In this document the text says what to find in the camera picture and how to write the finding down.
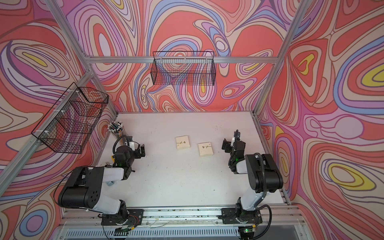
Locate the wire basket black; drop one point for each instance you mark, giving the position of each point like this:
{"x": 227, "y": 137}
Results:
{"x": 74, "y": 121}
{"x": 183, "y": 68}

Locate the cup of coloured pencils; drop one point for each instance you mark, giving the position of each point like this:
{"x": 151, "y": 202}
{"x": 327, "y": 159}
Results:
{"x": 117, "y": 129}

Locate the left wire basket black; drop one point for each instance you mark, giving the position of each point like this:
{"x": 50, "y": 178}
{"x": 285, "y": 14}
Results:
{"x": 74, "y": 121}

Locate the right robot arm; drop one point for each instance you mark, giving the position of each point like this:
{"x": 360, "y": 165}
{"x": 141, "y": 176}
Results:
{"x": 263, "y": 176}

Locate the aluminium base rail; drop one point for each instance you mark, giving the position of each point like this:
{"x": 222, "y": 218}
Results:
{"x": 281, "y": 222}

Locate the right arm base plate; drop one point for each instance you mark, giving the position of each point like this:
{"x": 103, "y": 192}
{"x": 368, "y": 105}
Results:
{"x": 236, "y": 216}

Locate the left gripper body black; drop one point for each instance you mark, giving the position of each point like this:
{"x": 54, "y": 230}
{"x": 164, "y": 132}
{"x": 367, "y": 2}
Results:
{"x": 136, "y": 155}

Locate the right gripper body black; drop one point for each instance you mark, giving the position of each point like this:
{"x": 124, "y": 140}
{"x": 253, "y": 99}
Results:
{"x": 232, "y": 155}

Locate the back wire basket black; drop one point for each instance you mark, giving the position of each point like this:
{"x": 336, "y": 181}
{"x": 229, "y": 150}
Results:
{"x": 183, "y": 68}

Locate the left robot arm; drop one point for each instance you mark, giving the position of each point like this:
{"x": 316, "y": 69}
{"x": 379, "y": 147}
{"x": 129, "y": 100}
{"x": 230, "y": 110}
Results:
{"x": 83, "y": 189}

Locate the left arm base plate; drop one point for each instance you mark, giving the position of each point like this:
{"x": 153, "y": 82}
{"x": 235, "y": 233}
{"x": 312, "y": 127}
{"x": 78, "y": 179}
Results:
{"x": 131, "y": 217}

